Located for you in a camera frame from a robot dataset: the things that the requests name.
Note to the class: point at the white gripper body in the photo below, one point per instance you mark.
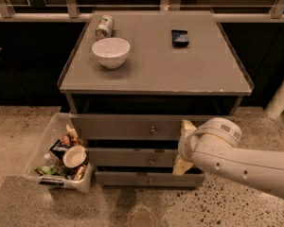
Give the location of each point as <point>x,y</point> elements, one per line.
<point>185,144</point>

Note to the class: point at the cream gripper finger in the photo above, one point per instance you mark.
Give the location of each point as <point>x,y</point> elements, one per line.
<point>181,166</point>
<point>187,127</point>

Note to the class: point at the grey top drawer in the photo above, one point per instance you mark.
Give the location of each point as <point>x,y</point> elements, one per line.
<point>92,126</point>

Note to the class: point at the grey drawer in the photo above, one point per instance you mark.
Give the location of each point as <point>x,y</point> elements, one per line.
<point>92,126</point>
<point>132,157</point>
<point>141,179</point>

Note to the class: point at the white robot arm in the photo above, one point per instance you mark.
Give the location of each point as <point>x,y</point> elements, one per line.
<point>243,148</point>

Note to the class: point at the brass top drawer knob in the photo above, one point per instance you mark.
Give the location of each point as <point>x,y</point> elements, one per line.
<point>153,130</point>

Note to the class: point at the grey drawer cabinet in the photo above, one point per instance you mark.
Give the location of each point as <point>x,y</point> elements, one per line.
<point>204,78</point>

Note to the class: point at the grey bottom drawer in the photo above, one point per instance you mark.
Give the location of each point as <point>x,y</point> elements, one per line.
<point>141,179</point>

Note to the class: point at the grey middle drawer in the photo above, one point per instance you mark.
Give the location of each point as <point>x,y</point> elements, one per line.
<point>132,157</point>

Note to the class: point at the dark blue snack packet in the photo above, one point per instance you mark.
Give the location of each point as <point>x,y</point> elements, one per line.
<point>179,38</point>

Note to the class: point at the white ceramic bowl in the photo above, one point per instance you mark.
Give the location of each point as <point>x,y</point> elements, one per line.
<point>111,52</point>

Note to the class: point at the white bowl in bin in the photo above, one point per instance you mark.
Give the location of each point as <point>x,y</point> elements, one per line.
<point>74,157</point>

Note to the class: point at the clear plastic bin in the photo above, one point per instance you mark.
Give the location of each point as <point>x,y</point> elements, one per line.
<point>60,128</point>

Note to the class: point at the metal window railing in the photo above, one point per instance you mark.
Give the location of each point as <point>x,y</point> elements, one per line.
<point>85,14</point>

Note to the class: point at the green white soda can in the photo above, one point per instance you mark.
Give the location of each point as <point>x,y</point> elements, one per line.
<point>105,27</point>

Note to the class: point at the green snack bag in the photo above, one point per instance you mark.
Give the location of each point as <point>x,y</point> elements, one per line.
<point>50,170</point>

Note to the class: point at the clear plastic bottle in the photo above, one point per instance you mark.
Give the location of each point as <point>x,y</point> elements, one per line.
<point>51,160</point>

